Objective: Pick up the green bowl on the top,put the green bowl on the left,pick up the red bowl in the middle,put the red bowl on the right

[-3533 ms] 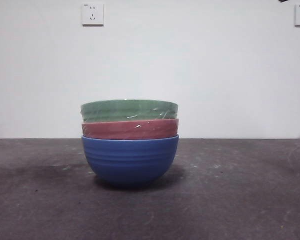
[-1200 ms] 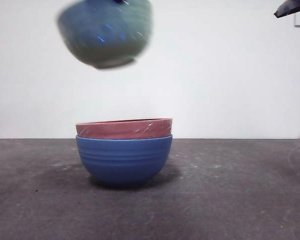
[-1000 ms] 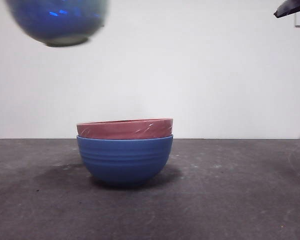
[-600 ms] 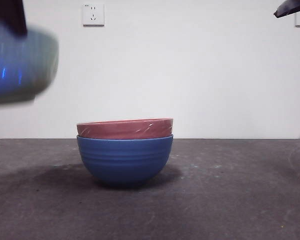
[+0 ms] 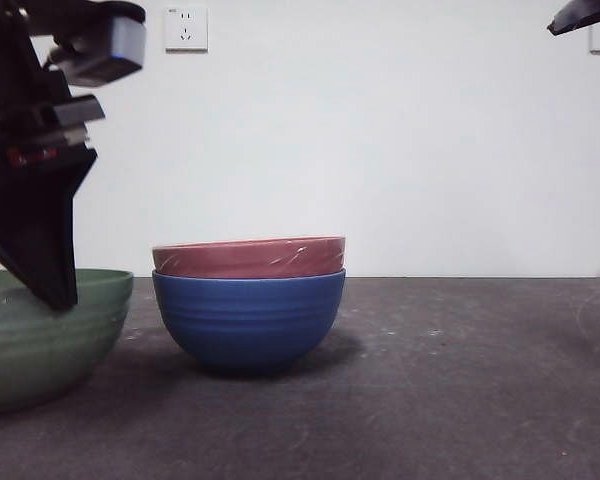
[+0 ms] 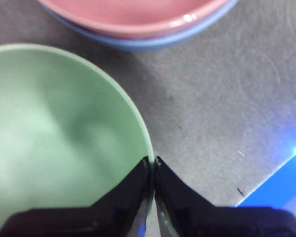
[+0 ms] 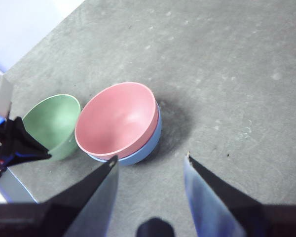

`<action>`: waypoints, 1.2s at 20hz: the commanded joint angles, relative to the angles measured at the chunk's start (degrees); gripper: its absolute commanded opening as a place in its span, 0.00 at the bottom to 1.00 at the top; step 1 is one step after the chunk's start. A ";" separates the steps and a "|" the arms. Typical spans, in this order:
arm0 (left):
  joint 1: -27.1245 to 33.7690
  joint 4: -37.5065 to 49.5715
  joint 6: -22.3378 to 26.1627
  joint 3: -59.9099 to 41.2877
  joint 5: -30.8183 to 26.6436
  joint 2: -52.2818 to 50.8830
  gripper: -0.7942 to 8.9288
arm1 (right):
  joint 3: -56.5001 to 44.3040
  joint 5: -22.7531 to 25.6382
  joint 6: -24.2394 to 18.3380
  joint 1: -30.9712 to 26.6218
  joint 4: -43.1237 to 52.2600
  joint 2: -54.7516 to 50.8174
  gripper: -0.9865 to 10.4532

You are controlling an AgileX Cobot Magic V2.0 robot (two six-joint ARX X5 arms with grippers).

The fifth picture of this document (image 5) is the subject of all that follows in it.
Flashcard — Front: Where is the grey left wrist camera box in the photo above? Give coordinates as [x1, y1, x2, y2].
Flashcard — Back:
[43, 3, 148, 88]

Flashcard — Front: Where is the red ribbed bowl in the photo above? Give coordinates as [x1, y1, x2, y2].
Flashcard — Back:
[151, 235, 347, 279]

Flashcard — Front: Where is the green ribbed bowl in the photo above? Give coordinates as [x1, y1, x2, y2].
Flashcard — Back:
[0, 268, 135, 414]

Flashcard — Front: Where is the blue ribbed bowl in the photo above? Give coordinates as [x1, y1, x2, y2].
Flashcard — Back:
[151, 268, 348, 378]

